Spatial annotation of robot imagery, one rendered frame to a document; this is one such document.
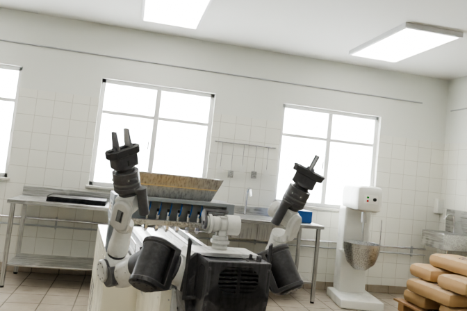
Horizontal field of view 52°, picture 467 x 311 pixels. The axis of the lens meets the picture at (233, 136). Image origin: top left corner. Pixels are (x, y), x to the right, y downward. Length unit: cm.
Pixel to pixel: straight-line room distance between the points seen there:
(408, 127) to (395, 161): 51
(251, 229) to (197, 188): 266
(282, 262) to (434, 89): 588
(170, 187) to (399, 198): 455
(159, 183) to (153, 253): 139
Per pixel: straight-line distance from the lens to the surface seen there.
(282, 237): 184
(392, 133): 690
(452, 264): 575
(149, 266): 150
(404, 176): 698
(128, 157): 160
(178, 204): 295
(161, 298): 222
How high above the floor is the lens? 137
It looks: 4 degrees up
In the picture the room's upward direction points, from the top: 6 degrees clockwise
